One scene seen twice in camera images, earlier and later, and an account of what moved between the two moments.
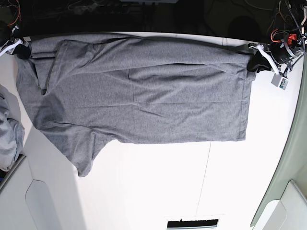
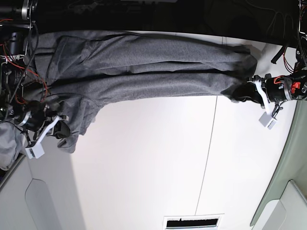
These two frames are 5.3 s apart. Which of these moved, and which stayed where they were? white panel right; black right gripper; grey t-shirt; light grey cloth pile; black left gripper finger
Moved: black left gripper finger; black right gripper; grey t-shirt
Stayed: white panel right; light grey cloth pile
